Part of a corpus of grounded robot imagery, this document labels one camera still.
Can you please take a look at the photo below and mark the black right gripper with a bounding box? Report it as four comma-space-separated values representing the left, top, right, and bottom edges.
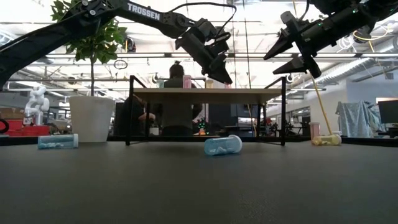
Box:
263, 11, 346, 79

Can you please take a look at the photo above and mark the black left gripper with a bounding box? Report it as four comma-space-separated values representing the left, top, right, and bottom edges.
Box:
175, 18, 233, 84

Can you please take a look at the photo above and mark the long ceiling light strip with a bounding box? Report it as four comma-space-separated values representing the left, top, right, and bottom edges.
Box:
0, 52, 398, 60

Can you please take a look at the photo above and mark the person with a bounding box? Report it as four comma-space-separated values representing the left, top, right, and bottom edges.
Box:
119, 95, 156, 137
157, 60, 203, 137

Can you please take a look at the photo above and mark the grey cloth cover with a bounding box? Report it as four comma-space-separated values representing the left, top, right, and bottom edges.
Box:
335, 100, 384, 139

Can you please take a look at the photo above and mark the black monitor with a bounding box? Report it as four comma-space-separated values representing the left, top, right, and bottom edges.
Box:
377, 98, 398, 125

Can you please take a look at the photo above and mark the green leafy plant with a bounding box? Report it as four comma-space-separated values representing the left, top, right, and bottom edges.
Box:
50, 0, 127, 97

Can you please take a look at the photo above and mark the white plant pot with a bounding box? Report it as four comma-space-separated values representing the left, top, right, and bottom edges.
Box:
68, 95, 115, 143

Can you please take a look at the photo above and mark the white humanoid robot figure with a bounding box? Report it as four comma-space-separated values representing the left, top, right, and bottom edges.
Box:
24, 86, 50, 127

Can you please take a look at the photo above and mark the red box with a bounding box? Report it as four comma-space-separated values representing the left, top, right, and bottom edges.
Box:
0, 119, 50, 138

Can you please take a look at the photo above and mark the wooden shelf black frame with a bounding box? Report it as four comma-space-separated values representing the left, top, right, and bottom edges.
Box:
124, 75, 287, 147

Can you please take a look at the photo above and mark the yellow hanging cable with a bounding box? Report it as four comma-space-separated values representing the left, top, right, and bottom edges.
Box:
292, 0, 333, 136

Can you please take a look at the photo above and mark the silver ventilation duct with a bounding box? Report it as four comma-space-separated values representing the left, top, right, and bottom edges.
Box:
306, 57, 398, 90

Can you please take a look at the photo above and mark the black ceiling cable reel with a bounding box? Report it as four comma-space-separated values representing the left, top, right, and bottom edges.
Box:
124, 37, 137, 54
353, 27, 373, 44

